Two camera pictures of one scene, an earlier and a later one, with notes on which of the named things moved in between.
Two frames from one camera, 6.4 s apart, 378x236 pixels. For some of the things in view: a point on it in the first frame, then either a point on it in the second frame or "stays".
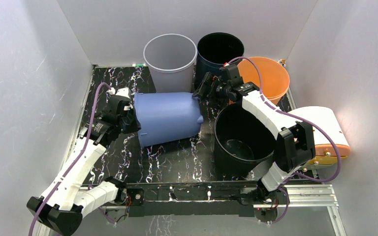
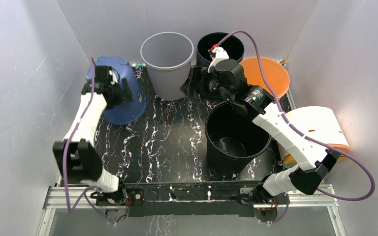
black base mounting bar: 201,198 stays
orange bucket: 275,78 stays
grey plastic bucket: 171,58 stays
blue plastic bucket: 167,117 to 127,113
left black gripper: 135,127 to 125,96
